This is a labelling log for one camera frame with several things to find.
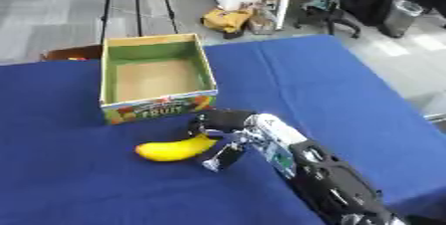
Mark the brown cardboard box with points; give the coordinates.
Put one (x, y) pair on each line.
(72, 53)

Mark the black office chair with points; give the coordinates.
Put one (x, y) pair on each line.
(331, 6)

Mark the yellow bag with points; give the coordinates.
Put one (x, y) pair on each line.
(226, 20)

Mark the yellow toy banana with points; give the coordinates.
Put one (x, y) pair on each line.
(174, 149)

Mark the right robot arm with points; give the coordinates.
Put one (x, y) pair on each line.
(325, 172)

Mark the black tripod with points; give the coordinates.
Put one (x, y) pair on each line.
(137, 3)

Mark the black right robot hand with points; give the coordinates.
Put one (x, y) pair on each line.
(227, 120)

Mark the cardboard box with green inside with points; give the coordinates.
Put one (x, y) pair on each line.
(155, 79)

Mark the grey waste bin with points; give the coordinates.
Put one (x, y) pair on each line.
(399, 18)

